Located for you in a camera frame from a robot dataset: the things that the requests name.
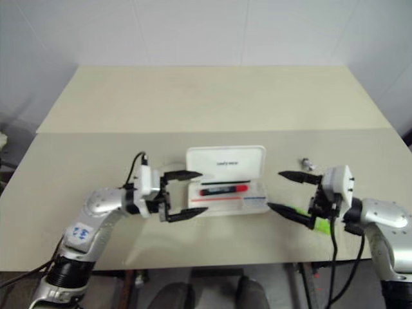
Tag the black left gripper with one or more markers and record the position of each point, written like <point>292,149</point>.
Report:
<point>164,199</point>

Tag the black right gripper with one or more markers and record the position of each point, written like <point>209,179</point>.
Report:
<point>323,206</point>

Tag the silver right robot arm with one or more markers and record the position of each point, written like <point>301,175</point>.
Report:
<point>383,215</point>

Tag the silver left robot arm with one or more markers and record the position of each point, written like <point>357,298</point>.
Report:
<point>99,201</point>

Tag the green marker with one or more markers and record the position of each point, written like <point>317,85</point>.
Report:
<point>322,226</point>

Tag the white plastic pencil case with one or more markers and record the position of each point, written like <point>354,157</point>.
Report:
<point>225,161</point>

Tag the red marker with black label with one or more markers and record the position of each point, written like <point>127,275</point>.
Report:
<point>239,189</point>

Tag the dark rounded shape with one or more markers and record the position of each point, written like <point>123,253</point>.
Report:
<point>254,293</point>

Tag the dark clutter beside table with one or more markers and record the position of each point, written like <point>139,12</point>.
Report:
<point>13,148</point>

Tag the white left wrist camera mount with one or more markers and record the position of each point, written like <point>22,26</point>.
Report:
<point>146,180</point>

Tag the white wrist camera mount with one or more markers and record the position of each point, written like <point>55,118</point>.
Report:
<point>146,180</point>
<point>339,185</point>

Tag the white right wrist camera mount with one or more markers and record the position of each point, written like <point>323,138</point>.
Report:
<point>339,185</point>

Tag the metal table frame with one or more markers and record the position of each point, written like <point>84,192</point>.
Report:
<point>305,283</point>

